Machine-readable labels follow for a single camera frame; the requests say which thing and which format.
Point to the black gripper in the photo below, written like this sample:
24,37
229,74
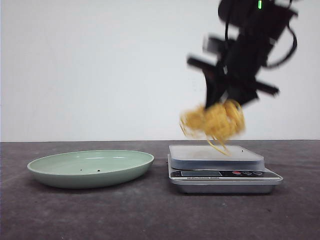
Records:
236,69

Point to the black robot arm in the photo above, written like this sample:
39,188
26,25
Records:
260,24

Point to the silver digital kitchen scale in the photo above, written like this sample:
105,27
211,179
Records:
201,169

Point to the pale green oval plate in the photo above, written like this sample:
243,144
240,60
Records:
90,168

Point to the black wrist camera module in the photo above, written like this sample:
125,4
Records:
214,45

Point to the yellow vermicelli noodle bundle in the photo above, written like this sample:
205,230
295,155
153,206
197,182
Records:
218,123

